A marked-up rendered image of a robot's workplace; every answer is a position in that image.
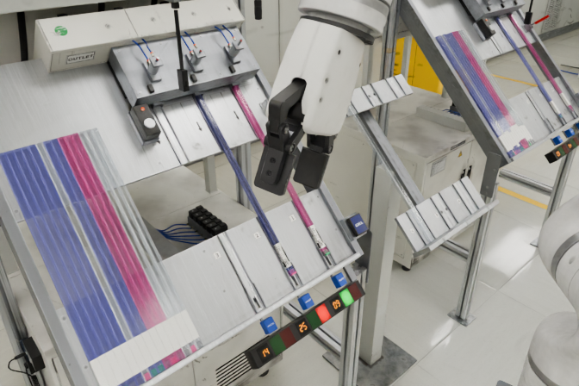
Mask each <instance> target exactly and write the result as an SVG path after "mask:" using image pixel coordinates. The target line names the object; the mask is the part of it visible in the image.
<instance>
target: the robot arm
mask: <svg viewBox="0 0 579 386"><path fill-rule="evenodd" d="M391 3H392V0H300V2H299V6H298V10H299V11H300V12H301V13H302V14H304V16H301V17H300V20H299V22H298V24H297V26H296V29H295V31H294V33H293V35H292V37H291V39H290V41H289V45H288V47H287V49H286V52H285V54H284V56H283V60H282V63H281V65H280V68H279V71H278V73H277V77H276V80H275V83H274V85H273V88H272V91H271V95H270V98H269V102H268V104H267V107H266V111H265V113H266V116H267V118H268V122H267V123H266V124H265V126H266V133H267V134H266V136H265V138H264V145H265V147H264V150H263V152H262V156H261V159H260V162H259V165H258V170H257V173H256V177H255V179H254V185H255V186H256V187H258V188H260V189H262V190H266V191H269V192H270V193H273V194H275V195H278V196H283V195H284V194H285V192H286V190H287V187H288V183H289V180H290V175H291V172H292V170H293V167H294V163H295V161H296V155H294V154H292V153H293V152H294V151H295V149H296V147H297V145H298V144H299V142H300V141H301V139H302V137H303V135H304V134H305V133H307V147H305V146H303V147H302V151H301V154H300V157H299V159H298V163H297V166H296V171H295V174H294V177H293V180H294V181H295V182H297V183H299V184H303V185H306V186H308V187H310V188H312V189H315V190H317V189H319V188H320V187H321V182H322V179H323V177H324V174H325V170H326V168H327V163H328V160H329V158H330V155H328V154H331V152H332V150H333V141H334V140H335V139H336V138H337V136H338V132H339V131H340V129H341V128H342V125H343V123H344V120H345V118H346V114H347V111H348V108H349V105H350V102H351V100H352V94H353V91H354V87H355V84H356V81H357V77H358V71H359V67H360V65H361V60H362V57H363V52H364V45H373V44H374V40H375V38H374V37H373V36H372V35H380V34H382V31H383V27H385V25H386V22H387V15H388V13H389V8H390V5H391ZM289 131H292V132H294V133H293V134H292V135H291V136H290V133H289ZM316 134H317V135H316ZM315 135H316V136H315ZM538 247H539V256H540V257H541V260H542V262H543V264H544V266H545V268H546V270H548V272H549V273H550V275H551V277H552V278H553V280H554V281H555V282H556V284H557V286H558V287H559V288H560V290H561V291H562V292H563V293H564V295H565V296H566V298H567V299H568V300H569V302H570V304H571V305H572V307H573V308H574V310H575V311H576V312H569V311H562V312H557V313H554V314H550V315H549V316H547V317H546V318H544V319H543V320H542V321H541V322H540V323H539V325H538V327H537V329H536V330H535V333H534V335H533V336H532V341H531V344H530V346H529V350H528V353H527V355H526V360H525V363H524V365H523V369H522V372H521V374H520V379H519V381H518V384H517V386H579V194H578V195H576V196H574V197H573V198H571V199H569V200H568V201H567V202H566V203H564V204H563V205H562V206H560V207H559V208H558V209H556V210H555V211H554V212H553V213H552V214H551V215H550V216H549V218H548V219H547V220H546V221H545V223H544V225H543V226H542V228H541V230H540V233H539V241H538Z"/></svg>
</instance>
